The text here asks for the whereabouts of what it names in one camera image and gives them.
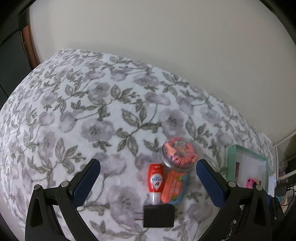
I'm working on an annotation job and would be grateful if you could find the pink toy watch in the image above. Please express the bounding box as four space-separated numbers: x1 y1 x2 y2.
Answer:
246 178 257 189

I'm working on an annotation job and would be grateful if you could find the purple marker tube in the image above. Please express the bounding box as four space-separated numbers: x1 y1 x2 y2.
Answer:
235 162 240 182

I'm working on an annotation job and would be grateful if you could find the black power bank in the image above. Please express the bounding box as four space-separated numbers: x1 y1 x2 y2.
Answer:
274 183 287 197

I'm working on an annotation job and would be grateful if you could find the green rimmed white tray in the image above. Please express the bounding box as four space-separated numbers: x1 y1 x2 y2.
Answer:
226 145 269 191

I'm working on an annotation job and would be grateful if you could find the orange blue tape dispenser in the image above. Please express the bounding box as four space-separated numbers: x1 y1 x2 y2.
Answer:
161 171 189 205

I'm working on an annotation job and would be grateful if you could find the clear jar of pink clips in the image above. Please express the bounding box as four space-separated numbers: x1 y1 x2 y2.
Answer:
161 136 199 172

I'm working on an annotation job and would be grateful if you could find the black square box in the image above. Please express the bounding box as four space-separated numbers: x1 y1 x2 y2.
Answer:
143 204 175 228

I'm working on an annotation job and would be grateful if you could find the red white glue bottle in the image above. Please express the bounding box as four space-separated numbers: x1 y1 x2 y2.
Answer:
147 163 164 205

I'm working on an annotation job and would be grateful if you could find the floral grey white blanket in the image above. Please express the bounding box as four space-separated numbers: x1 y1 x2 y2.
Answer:
1 49 273 240

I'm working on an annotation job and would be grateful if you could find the brown wooden door frame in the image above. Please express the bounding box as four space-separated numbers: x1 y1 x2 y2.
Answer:
21 25 40 69

